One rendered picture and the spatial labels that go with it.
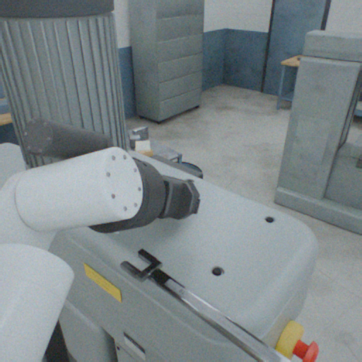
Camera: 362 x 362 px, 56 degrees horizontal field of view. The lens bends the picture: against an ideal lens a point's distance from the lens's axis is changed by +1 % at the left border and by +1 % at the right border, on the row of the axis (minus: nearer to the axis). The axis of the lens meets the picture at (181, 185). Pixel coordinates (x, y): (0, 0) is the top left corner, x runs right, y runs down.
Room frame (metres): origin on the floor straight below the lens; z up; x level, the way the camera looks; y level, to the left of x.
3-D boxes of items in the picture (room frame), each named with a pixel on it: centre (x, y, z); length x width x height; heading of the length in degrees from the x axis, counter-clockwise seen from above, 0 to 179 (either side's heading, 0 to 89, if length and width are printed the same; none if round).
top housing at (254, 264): (0.46, 0.03, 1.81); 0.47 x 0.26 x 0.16; 50
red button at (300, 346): (0.28, -0.18, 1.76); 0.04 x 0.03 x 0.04; 140
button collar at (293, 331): (0.30, -0.16, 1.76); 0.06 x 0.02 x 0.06; 140
